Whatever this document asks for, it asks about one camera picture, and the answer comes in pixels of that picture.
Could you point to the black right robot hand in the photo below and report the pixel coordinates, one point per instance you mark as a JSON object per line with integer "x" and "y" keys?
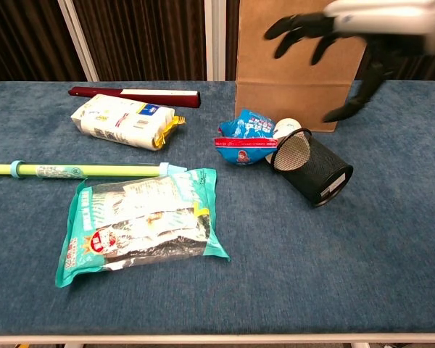
{"x": 308, "y": 25}

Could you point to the blue snack pouch red strip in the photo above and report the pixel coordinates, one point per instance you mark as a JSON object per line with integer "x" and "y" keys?
{"x": 246, "y": 127}

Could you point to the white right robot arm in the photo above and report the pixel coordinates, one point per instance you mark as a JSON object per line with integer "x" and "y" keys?
{"x": 391, "y": 18}

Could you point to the brown paper bag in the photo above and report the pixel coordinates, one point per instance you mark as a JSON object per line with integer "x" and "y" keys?
{"x": 275, "y": 87}

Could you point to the teal clear snack bag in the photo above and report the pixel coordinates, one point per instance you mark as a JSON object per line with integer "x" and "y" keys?
{"x": 130, "y": 224}

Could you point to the white paper cup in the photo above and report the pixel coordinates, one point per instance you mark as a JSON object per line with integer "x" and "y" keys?
{"x": 288, "y": 127}

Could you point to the black mesh pen holder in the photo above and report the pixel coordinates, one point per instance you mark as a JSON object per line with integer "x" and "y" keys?
{"x": 322, "y": 174}

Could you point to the white noodle package yellow ends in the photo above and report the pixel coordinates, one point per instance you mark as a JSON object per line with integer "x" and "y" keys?
{"x": 123, "y": 121}

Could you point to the dark red long box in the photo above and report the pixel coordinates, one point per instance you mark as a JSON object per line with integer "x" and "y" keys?
{"x": 94, "y": 91}

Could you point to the green pole with blue clips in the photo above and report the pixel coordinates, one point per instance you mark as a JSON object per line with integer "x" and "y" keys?
{"x": 94, "y": 170}

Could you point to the upright white frame post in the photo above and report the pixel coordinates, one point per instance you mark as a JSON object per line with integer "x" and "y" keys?
{"x": 215, "y": 40}

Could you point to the slanted white frame post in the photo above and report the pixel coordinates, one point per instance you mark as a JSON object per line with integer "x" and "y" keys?
{"x": 78, "y": 40}

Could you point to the white table frame rail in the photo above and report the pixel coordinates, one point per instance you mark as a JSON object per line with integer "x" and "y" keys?
{"x": 203, "y": 339}

